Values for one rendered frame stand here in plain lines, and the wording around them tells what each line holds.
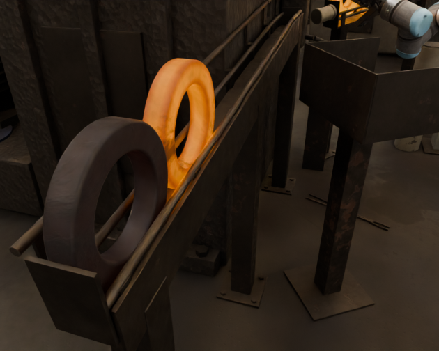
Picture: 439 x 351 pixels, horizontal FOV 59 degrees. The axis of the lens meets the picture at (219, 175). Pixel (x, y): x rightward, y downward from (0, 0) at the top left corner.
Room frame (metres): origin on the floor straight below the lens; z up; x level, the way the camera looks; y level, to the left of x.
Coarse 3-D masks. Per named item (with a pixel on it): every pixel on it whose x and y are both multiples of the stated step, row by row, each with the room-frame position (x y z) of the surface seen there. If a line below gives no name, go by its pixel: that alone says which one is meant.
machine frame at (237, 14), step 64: (0, 0) 1.14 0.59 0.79; (64, 0) 1.07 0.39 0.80; (128, 0) 1.02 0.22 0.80; (192, 0) 0.96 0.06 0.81; (256, 0) 1.22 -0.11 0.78; (64, 64) 1.07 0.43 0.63; (128, 64) 1.01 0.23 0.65; (64, 128) 1.09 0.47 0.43; (128, 192) 1.04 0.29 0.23; (192, 256) 0.91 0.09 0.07
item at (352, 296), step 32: (320, 64) 0.84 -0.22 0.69; (352, 64) 0.73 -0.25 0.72; (320, 96) 0.83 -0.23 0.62; (352, 96) 0.72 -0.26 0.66; (384, 96) 0.67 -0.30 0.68; (416, 96) 0.69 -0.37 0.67; (352, 128) 0.70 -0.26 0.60; (384, 128) 0.68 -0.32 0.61; (416, 128) 0.70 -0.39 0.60; (352, 160) 0.81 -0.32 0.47; (352, 192) 0.81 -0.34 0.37; (352, 224) 0.82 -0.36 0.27; (320, 256) 0.85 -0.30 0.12; (320, 288) 0.83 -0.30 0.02; (352, 288) 0.83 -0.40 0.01
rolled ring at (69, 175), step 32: (96, 128) 0.34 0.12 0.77; (128, 128) 0.35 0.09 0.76; (64, 160) 0.30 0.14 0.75; (96, 160) 0.30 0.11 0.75; (160, 160) 0.41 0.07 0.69; (64, 192) 0.28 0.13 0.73; (96, 192) 0.29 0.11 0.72; (160, 192) 0.40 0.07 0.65; (64, 224) 0.26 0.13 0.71; (128, 224) 0.38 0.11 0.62; (64, 256) 0.25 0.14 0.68; (96, 256) 0.28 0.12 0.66; (128, 256) 0.33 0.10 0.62
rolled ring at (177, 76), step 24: (168, 72) 0.49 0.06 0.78; (192, 72) 0.52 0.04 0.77; (168, 96) 0.46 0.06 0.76; (192, 96) 0.58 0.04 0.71; (144, 120) 0.45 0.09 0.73; (168, 120) 0.44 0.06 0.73; (192, 120) 0.58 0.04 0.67; (168, 144) 0.44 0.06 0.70; (192, 144) 0.56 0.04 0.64; (168, 168) 0.43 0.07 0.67
